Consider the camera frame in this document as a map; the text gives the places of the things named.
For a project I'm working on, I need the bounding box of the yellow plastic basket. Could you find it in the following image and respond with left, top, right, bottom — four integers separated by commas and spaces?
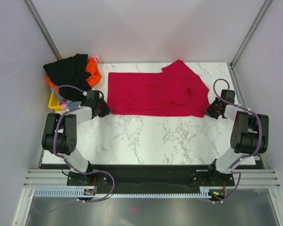
48, 91, 67, 111

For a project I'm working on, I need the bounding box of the crimson red t shirt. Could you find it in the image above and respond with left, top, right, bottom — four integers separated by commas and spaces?
108, 60, 210, 118

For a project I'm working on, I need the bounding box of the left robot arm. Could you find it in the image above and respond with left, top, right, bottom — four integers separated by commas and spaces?
42, 89, 111, 186

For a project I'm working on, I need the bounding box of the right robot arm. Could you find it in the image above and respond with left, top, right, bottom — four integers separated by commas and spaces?
205, 89, 269, 186

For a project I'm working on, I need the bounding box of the grey blue garment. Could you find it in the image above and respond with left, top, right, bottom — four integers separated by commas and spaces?
51, 88, 81, 110

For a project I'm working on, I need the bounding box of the orange t shirt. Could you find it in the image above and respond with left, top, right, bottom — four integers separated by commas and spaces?
45, 56, 102, 89

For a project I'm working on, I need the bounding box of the black t shirt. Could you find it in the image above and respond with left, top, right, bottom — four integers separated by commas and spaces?
43, 54, 92, 101

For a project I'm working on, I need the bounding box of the pink garment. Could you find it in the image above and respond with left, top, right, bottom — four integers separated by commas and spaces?
91, 55, 100, 63

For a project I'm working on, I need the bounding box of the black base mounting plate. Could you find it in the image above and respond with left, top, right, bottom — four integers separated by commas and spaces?
67, 165, 235, 194

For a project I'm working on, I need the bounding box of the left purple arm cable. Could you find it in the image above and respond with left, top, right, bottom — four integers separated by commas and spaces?
33, 84, 116, 215

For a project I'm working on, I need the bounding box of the right aluminium rail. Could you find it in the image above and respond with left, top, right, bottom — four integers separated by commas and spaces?
238, 169, 280, 189

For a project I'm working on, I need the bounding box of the aluminium rail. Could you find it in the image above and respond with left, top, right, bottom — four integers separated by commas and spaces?
23, 168, 70, 188
238, 169, 280, 189

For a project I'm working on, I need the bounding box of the white slotted cable duct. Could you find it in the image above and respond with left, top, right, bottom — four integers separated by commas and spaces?
33, 188, 211, 198

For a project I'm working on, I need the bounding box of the left aluminium rail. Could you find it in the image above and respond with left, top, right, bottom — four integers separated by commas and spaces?
23, 168, 70, 188

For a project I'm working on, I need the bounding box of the right aluminium frame post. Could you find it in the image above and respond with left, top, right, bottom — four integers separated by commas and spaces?
228, 0, 273, 70

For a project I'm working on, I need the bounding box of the aluminium frame post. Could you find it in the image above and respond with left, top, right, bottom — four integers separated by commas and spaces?
23, 0, 62, 60
228, 0, 273, 70

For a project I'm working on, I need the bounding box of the left aluminium frame post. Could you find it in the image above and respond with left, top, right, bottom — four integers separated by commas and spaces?
23, 0, 62, 60

